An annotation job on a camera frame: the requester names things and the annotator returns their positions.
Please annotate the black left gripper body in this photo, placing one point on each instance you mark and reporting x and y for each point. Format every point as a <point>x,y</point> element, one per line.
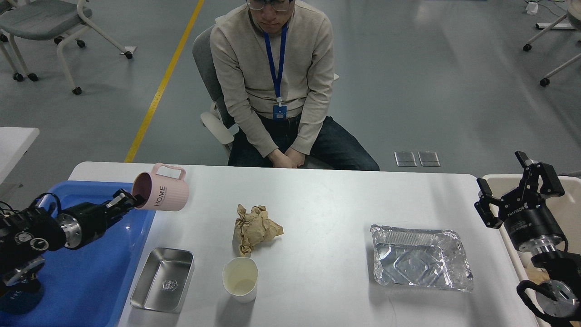
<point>86,222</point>

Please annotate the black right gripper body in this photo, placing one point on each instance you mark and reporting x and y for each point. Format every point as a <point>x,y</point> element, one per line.
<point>525,223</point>

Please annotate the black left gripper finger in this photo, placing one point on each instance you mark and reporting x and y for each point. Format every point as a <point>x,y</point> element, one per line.
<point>113,204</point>
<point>129,203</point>

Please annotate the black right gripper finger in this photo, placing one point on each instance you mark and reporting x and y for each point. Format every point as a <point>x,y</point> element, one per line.
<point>539,181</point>
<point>483,205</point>

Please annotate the pink HOME mug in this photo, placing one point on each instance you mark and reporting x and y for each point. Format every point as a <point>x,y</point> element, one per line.
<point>160,192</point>

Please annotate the stainless steel rectangular tray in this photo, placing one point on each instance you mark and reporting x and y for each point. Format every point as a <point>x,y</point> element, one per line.
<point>163,282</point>

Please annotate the dark blue HOME mug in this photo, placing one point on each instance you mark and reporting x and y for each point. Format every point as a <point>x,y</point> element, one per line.
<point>21,298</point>

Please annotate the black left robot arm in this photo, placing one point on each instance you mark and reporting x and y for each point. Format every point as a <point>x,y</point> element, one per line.
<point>29,233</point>

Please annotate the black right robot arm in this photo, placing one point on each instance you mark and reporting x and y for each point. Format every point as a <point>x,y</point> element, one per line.
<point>556,301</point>

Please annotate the brown paper in bin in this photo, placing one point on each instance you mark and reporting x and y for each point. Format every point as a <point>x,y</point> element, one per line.
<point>537,275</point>

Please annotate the blue plastic tray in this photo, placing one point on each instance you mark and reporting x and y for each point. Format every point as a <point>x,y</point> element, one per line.
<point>88,287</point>

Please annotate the aluminium foil container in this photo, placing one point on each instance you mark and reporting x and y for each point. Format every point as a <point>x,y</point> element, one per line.
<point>420,258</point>

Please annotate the right metal floor plate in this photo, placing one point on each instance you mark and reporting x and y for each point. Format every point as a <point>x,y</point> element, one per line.
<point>429,158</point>

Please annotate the metal floor plate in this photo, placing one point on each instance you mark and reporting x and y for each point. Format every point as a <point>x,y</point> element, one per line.
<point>429,158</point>
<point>405,159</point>

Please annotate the left metal floor plate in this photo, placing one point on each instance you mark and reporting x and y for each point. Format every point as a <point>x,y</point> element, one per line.
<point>405,159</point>

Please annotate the white side table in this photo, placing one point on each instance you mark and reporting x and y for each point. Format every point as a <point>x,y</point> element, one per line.
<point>14,143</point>

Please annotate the crumpled brown paper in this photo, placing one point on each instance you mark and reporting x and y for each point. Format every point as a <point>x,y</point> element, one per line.
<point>253,227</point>

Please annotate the white paper cup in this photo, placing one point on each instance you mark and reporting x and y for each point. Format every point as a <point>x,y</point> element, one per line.
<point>240,279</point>

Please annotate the white power adapter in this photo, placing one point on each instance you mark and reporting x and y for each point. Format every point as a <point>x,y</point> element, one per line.
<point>532,8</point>

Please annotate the seated person in beige sweater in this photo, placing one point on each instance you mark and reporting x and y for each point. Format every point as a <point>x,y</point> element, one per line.
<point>335,146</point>

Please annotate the white grey rolling chair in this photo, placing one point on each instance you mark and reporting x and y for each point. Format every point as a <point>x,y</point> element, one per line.
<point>50,19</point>

